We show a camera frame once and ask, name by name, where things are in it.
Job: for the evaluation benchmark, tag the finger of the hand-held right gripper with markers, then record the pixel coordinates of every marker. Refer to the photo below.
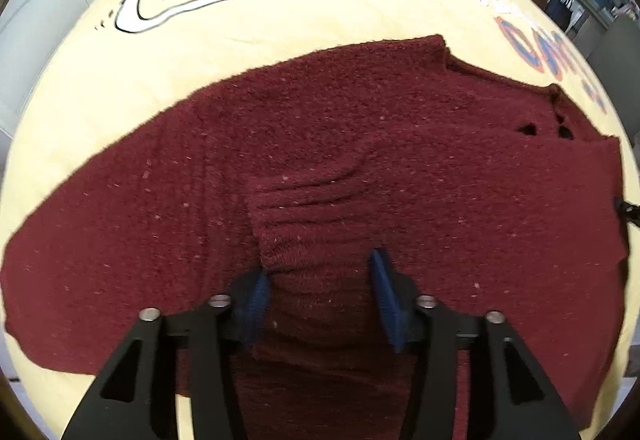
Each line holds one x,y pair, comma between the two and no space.
628,211

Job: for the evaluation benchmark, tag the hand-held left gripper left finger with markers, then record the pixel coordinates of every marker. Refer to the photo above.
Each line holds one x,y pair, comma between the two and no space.
257,305

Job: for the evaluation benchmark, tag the maroon knit sweater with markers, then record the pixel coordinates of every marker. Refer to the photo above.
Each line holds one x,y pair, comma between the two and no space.
350,145

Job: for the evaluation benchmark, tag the yellow printed blanket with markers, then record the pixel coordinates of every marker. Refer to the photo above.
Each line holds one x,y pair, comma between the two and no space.
350,5

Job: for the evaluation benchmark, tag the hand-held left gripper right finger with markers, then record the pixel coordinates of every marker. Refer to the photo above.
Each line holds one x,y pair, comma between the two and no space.
387,300

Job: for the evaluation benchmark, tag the grey cabinet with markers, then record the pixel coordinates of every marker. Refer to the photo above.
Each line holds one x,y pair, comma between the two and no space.
617,55

